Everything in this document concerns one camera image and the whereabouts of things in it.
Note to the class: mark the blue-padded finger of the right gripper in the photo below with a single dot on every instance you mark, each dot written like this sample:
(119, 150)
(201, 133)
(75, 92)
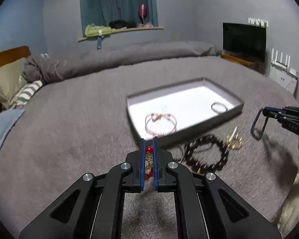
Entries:
(271, 112)

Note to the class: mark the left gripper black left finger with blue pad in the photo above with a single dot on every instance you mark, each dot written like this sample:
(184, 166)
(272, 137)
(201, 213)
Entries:
(92, 207)

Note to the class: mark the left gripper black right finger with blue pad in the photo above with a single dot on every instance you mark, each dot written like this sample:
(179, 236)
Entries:
(206, 207)

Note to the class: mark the white wifi router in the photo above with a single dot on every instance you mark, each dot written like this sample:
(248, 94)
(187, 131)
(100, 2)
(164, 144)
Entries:
(281, 72)

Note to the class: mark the wooden tv stand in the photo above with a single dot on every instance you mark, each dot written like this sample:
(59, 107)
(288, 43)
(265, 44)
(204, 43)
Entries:
(251, 65)

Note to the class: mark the black television screen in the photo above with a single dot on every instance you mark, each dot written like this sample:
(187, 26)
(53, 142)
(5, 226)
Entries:
(245, 40)

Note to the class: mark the grey shallow tray box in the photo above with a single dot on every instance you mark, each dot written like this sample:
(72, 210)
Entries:
(177, 112)

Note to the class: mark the grey white striped pillow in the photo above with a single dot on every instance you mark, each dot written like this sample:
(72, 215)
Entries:
(25, 94)

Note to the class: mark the grey rolled duvet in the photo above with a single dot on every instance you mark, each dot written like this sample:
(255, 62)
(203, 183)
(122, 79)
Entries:
(54, 70)

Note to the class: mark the olive green pillow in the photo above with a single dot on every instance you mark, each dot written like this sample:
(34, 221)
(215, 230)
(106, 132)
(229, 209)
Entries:
(11, 81)

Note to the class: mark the pink wine glass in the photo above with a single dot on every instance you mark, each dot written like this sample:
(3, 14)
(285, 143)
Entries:
(142, 11)

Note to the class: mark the wooden window sill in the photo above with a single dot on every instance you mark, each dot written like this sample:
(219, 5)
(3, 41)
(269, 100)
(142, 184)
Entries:
(115, 31)

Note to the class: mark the green cloth on sill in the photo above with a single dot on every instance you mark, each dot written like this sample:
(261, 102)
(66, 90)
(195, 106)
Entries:
(92, 30)

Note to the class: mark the black item on sill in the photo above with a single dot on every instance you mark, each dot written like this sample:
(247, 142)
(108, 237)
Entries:
(119, 24)

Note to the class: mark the teal window curtain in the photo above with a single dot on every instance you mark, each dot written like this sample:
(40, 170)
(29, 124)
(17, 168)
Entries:
(101, 12)

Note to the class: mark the white wall hook rack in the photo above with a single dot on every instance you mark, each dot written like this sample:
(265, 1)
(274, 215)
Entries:
(258, 22)

